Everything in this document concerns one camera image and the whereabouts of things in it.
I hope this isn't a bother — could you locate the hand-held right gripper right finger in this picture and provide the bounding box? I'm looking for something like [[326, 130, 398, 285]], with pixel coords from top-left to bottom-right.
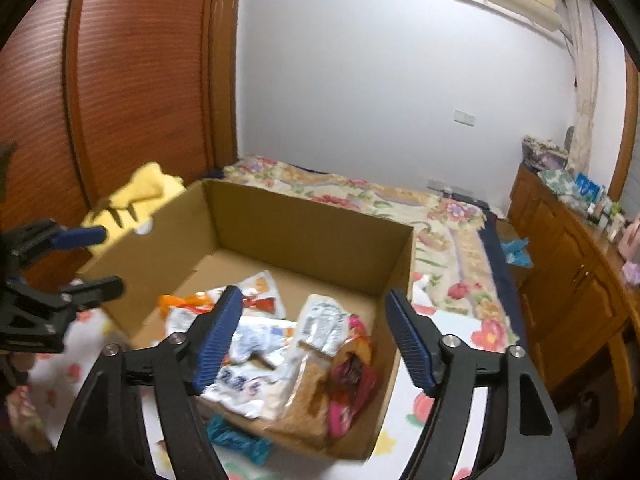
[[384, 288, 578, 480]]

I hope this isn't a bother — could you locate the shiny orange gold wrapper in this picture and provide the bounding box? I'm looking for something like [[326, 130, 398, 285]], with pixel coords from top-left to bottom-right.
[[159, 291, 213, 317]]

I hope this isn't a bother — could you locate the blue box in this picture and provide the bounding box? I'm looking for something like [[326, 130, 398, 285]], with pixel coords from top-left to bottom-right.
[[575, 172, 601, 203]]

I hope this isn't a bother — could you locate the clear packet of brown snacks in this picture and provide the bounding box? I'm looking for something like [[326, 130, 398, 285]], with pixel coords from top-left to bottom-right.
[[281, 294, 353, 442]]

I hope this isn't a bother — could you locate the floral quilt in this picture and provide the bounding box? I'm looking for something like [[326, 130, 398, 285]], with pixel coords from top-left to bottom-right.
[[222, 155, 526, 351]]

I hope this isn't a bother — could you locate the teal cloth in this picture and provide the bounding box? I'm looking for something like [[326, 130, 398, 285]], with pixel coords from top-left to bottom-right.
[[501, 237, 533, 268]]

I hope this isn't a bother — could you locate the row of small bottles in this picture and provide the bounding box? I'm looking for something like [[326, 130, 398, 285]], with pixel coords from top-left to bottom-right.
[[586, 195, 628, 241]]

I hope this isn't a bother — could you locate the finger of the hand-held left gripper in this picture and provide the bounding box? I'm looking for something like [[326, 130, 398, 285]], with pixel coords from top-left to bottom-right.
[[47, 225, 108, 253], [60, 275, 124, 312]]

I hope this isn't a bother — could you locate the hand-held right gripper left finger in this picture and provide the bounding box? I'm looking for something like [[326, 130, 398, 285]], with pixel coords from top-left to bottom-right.
[[52, 285, 244, 480]]

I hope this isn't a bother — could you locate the yellow plush toy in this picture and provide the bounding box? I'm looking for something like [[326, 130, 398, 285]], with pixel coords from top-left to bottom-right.
[[81, 161, 186, 256]]

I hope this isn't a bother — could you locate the beige curtain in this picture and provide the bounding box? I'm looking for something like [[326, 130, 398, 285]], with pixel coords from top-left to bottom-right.
[[562, 0, 601, 171]]

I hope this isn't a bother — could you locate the brown cardboard box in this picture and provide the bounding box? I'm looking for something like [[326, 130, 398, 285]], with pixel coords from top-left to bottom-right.
[[75, 178, 416, 461]]

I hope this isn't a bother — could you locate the pink container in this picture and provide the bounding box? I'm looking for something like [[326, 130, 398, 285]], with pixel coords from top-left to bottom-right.
[[622, 220, 640, 266]]

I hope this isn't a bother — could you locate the pink snack packet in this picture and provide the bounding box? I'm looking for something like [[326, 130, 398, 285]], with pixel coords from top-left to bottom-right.
[[327, 315, 379, 437]]

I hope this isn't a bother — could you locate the white red snack packet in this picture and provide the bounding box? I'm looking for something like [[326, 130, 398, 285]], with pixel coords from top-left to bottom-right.
[[167, 305, 221, 333]]

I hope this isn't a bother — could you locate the white blue snack packet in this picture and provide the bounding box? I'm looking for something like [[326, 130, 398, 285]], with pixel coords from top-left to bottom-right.
[[204, 357, 282, 420]]

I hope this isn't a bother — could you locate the green patterned cloth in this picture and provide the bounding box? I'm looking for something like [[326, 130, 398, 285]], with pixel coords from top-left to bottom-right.
[[540, 167, 581, 197]]

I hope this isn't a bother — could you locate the clear pouch with orange top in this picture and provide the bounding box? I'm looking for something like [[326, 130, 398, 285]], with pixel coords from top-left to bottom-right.
[[232, 270, 298, 361]]

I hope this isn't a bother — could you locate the teal snack packet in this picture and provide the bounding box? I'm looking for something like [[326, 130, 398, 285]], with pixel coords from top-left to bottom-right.
[[206, 414, 272, 465]]

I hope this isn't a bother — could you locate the wooden wardrobe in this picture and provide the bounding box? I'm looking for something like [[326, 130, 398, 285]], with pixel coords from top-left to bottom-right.
[[0, 0, 241, 301]]

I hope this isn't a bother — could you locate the floral storage bag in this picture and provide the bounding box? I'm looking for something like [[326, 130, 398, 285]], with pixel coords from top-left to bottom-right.
[[521, 135, 571, 173]]

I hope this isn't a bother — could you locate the wooden dresser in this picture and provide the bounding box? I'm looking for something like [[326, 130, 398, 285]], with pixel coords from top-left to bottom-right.
[[507, 162, 640, 431]]

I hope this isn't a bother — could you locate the strawberry printed blanket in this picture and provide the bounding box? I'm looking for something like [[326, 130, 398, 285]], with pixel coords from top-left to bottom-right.
[[20, 305, 526, 480]]

